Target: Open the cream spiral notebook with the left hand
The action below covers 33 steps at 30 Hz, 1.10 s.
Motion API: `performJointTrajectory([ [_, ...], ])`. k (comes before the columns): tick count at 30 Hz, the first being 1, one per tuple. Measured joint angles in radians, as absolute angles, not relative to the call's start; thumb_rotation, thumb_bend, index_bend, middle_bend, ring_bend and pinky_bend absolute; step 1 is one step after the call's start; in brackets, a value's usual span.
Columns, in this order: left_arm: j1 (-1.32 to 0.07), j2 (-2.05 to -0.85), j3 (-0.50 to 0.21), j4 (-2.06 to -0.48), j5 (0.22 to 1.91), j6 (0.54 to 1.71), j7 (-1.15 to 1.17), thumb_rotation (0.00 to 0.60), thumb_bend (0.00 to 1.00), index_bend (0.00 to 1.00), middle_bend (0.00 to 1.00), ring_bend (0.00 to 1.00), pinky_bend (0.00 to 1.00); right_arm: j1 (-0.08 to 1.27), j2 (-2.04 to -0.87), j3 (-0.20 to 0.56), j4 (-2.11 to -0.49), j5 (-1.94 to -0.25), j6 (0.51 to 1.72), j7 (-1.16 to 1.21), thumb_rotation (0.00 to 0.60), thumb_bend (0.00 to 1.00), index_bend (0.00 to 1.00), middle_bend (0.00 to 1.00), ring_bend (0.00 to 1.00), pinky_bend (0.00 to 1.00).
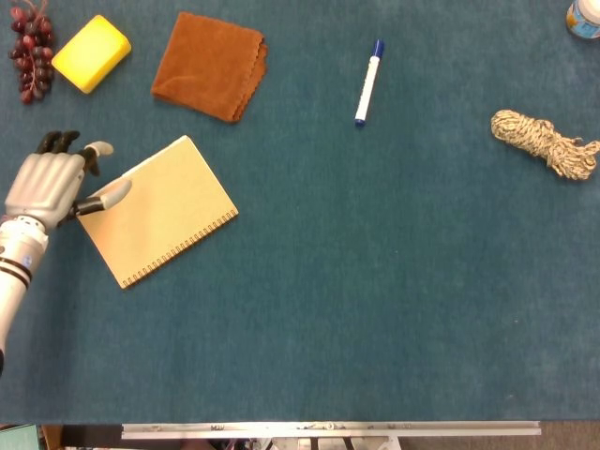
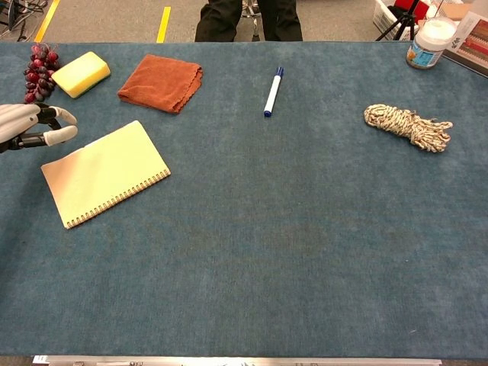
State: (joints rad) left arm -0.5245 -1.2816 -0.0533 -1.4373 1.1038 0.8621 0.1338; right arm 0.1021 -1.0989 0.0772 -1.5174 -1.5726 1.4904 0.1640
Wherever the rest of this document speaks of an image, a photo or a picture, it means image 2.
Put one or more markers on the black trouser leg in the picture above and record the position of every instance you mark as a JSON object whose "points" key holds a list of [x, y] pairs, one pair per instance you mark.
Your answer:
{"points": [[219, 21], [280, 21]]}

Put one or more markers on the yellow sponge block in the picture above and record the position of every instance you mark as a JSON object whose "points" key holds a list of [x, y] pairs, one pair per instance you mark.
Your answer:
{"points": [[80, 72]]}

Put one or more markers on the metal stool base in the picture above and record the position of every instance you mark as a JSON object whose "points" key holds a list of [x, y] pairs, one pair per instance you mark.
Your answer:
{"points": [[251, 19]]}

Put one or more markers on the black tripod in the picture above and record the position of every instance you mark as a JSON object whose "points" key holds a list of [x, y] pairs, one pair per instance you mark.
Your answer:
{"points": [[405, 19]]}

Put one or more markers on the patterned print box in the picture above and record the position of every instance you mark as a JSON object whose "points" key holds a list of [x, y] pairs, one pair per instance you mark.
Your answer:
{"points": [[470, 42]]}

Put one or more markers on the white plastic basket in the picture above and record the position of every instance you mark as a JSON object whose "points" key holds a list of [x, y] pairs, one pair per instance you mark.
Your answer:
{"points": [[385, 19]]}

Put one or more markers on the dark red grape bunch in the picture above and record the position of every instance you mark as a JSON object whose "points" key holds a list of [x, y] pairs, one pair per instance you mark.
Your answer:
{"points": [[38, 76]]}

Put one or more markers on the yellow floor tape strip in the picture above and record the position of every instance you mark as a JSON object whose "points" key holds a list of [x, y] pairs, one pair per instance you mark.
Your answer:
{"points": [[47, 21], [164, 24]]}

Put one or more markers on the brown cloth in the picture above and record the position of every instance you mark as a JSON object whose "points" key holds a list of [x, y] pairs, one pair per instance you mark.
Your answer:
{"points": [[160, 84]]}

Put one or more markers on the white blue marker pen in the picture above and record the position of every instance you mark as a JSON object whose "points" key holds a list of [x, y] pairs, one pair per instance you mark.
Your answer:
{"points": [[273, 93]]}

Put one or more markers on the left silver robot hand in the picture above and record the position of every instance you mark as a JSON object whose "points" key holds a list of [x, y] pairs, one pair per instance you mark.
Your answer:
{"points": [[19, 118]]}

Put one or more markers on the yellow spiral notebook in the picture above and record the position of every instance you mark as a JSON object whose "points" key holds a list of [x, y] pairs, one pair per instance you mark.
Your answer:
{"points": [[106, 171]]}

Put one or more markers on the aluminium table edge rail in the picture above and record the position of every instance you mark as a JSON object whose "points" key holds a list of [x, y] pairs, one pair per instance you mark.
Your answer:
{"points": [[228, 361]]}

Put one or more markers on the white lidded jar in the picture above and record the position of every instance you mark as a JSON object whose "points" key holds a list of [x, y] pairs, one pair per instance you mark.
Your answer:
{"points": [[429, 42]]}

